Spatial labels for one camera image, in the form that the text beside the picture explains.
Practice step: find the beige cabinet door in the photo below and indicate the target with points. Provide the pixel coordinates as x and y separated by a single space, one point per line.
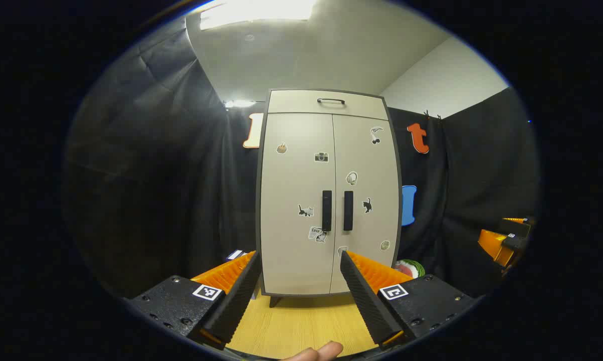
291 180
376 170

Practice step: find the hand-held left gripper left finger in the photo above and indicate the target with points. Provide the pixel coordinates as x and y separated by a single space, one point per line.
236 301

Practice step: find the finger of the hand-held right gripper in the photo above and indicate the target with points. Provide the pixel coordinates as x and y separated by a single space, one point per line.
494 245
517 226

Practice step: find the green red round toy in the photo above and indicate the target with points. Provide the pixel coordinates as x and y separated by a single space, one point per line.
410 268

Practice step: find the small white card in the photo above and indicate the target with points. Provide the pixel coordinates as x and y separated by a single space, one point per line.
236 254

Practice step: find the beige double-door shoe cabinet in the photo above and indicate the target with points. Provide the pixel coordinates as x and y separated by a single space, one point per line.
258 210

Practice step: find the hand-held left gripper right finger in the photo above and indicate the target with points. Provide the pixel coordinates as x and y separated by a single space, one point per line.
366 301

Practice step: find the black backdrop cloth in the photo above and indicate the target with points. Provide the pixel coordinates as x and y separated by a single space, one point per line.
156 175

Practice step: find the beige cabinet drawer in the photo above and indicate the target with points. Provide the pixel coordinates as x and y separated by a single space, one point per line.
291 103

